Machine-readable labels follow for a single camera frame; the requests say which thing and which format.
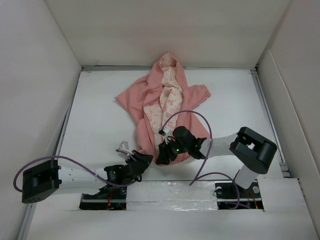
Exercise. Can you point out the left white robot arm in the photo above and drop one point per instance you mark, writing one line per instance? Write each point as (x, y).
(63, 175)

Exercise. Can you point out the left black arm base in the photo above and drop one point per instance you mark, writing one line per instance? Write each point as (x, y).
(109, 198)

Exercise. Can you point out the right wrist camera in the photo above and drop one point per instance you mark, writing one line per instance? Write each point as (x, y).
(166, 132)

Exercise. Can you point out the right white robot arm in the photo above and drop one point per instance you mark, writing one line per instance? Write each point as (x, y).
(255, 151)

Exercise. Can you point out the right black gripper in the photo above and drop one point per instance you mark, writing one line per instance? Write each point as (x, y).
(165, 153)

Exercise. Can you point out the pink hooded jacket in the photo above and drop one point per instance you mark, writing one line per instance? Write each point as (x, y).
(163, 98)

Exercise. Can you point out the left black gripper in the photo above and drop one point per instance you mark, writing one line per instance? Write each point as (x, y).
(145, 158)

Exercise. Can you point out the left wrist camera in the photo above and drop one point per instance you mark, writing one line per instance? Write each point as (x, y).
(124, 149)

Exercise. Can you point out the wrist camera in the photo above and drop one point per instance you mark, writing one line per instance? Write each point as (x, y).
(166, 132)
(124, 149)

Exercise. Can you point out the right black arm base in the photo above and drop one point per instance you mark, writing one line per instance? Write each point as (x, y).
(229, 198)

